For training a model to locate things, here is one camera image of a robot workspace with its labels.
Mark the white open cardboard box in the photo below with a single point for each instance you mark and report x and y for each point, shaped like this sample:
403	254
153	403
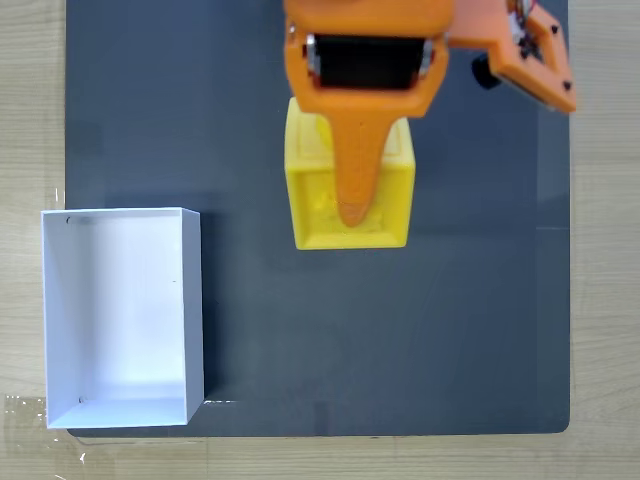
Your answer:
125	320

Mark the yellow toy building block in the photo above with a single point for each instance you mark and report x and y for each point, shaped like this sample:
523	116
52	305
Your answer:
400	205

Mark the dark grey table mat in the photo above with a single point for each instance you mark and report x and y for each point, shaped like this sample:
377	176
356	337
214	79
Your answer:
450	310

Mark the orange camera mount bracket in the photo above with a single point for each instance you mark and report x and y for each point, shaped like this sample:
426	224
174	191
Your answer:
530	60

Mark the black camera lens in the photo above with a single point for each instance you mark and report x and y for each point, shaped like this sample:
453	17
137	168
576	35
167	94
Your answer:
483	74

